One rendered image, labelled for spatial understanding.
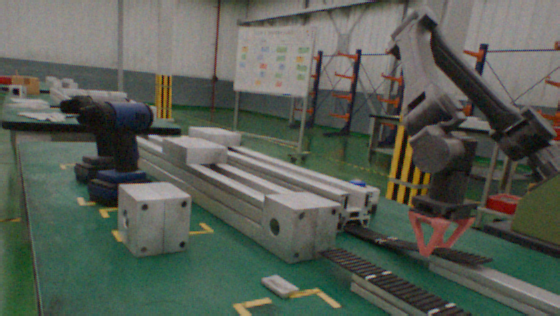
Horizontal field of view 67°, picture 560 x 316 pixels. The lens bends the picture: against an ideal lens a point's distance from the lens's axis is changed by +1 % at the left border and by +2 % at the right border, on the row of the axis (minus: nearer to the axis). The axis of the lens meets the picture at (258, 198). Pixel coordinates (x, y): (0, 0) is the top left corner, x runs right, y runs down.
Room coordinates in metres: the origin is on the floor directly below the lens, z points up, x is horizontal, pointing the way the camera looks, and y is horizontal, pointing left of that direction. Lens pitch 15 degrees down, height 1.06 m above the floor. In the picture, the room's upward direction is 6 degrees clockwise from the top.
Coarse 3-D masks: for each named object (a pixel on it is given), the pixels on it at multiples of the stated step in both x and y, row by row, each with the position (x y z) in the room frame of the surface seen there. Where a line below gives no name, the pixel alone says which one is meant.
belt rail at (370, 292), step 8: (360, 280) 0.56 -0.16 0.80; (352, 288) 0.57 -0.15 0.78; (360, 288) 0.56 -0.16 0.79; (368, 288) 0.55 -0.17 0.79; (376, 288) 0.53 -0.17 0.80; (368, 296) 0.54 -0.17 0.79; (376, 296) 0.54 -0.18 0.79; (384, 296) 0.52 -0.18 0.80; (392, 296) 0.51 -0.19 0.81; (376, 304) 0.53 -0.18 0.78; (384, 304) 0.52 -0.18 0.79; (392, 304) 0.52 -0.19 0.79; (400, 304) 0.50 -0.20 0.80; (408, 304) 0.49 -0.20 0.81; (392, 312) 0.51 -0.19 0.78; (400, 312) 0.50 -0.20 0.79; (408, 312) 0.50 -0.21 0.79; (416, 312) 0.48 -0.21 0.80
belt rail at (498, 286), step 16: (432, 256) 0.68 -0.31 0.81; (448, 272) 0.65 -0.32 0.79; (464, 272) 0.63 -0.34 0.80; (480, 272) 0.62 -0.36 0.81; (496, 272) 0.62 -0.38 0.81; (480, 288) 0.61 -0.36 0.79; (496, 288) 0.59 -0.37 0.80; (512, 288) 0.57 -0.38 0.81; (528, 288) 0.57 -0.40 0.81; (512, 304) 0.57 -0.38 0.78; (528, 304) 0.56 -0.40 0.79; (544, 304) 0.54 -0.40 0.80
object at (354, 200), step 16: (240, 160) 1.15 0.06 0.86; (256, 160) 1.12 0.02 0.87; (272, 160) 1.16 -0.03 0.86; (256, 176) 1.08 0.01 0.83; (272, 176) 1.04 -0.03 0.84; (288, 176) 0.97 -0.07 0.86; (304, 176) 1.03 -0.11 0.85; (320, 176) 0.99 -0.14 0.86; (320, 192) 0.87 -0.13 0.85; (336, 192) 0.84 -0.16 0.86; (352, 192) 0.90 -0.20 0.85; (368, 192) 0.87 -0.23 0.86; (352, 208) 0.87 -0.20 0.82; (368, 208) 0.88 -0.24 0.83; (368, 224) 0.88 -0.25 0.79
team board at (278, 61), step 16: (240, 32) 7.29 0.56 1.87; (256, 32) 7.07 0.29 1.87; (272, 32) 6.87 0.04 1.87; (288, 32) 6.68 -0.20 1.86; (304, 32) 6.50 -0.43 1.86; (240, 48) 7.27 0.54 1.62; (256, 48) 7.05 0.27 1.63; (272, 48) 6.85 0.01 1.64; (288, 48) 6.66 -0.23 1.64; (304, 48) 6.47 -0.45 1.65; (240, 64) 7.25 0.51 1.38; (256, 64) 7.04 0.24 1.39; (272, 64) 6.83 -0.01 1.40; (288, 64) 6.64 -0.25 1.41; (304, 64) 6.45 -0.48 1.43; (240, 80) 7.24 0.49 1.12; (256, 80) 7.02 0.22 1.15; (272, 80) 6.81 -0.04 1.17; (288, 80) 6.62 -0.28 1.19; (304, 80) 6.43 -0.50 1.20; (288, 96) 6.51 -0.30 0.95; (304, 96) 6.40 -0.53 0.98; (304, 112) 6.43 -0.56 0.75; (304, 128) 6.44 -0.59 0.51; (240, 144) 7.43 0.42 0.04
